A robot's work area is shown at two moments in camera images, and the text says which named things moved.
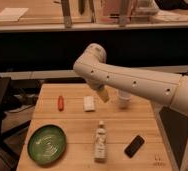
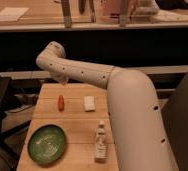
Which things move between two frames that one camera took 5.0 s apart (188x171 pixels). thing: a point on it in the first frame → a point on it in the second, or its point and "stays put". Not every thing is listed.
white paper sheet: x=10 y=14 stays put
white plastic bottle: x=101 y=144 stays put
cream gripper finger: x=103 y=94 → x=63 y=80
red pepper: x=61 y=103 stays put
